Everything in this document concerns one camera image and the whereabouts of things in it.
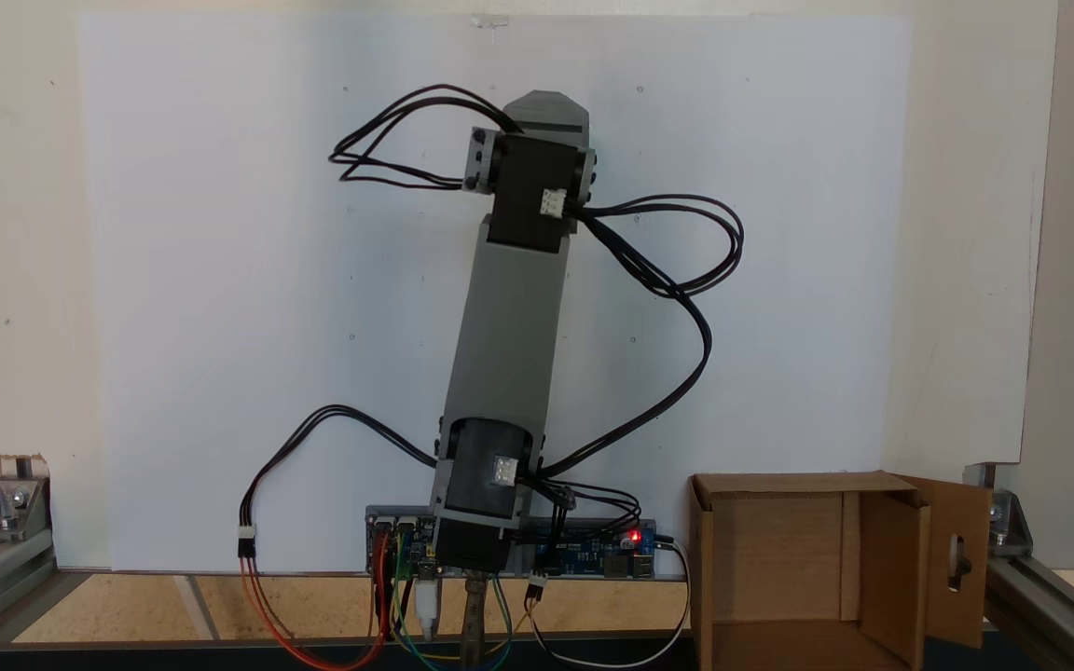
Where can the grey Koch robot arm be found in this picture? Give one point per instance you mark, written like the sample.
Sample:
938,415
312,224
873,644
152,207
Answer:
504,354

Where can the clear tape strip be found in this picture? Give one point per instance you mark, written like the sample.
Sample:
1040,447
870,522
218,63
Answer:
490,20

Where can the white paper sheet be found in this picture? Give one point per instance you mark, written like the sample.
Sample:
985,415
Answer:
220,233

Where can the blue board with red LED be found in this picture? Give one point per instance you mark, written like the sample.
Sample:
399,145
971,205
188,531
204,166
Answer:
593,556

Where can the small board with grey ports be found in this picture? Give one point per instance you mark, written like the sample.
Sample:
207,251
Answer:
411,545

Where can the metal table clamp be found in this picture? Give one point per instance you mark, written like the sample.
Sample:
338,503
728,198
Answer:
475,615

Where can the brown cardboard box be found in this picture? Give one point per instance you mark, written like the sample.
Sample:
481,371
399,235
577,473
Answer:
779,568

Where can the white backing board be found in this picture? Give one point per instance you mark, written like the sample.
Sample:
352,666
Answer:
24,233

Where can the metal corner bracket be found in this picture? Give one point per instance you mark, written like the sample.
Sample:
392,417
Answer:
13,508
1011,527

